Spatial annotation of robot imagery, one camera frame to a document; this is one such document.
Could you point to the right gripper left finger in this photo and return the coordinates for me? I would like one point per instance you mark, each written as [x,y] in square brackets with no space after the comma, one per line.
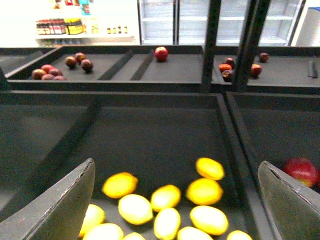
[58,213]

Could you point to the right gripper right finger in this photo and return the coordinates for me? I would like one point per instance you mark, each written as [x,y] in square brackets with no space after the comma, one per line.
[295,208]

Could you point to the yellow lemon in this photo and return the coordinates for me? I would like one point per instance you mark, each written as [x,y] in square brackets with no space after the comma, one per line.
[167,196]
[209,219]
[209,168]
[120,185]
[135,209]
[204,191]
[167,224]

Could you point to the red apple near right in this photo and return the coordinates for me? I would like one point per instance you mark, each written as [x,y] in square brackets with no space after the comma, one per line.
[302,169]

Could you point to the red apple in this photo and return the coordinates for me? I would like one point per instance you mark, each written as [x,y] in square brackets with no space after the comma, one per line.
[302,169]
[161,54]

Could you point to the black produce display shelf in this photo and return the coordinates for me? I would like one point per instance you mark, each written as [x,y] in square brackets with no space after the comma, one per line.
[129,113]

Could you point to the bottles on white shelf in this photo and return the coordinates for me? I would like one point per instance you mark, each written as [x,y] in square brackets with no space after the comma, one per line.
[76,26]

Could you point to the glass door refrigerator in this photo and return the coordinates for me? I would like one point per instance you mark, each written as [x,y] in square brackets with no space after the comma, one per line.
[184,22]

